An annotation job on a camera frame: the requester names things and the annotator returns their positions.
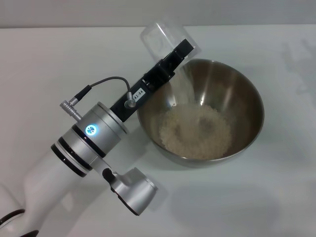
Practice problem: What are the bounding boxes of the clear plastic measuring cup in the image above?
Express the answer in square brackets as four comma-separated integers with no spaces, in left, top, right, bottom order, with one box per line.
[139,21,202,62]

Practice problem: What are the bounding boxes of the white rice grains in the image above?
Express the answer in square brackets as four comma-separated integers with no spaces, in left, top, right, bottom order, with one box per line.
[158,63,233,160]

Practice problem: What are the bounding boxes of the stainless steel bowl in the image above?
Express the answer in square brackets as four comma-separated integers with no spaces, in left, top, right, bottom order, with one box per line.
[137,58,265,168]

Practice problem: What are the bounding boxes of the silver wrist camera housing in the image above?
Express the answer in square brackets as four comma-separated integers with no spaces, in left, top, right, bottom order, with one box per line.
[102,167,158,216]

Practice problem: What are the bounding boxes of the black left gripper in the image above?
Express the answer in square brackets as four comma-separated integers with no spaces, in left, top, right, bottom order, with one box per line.
[110,39,194,123]

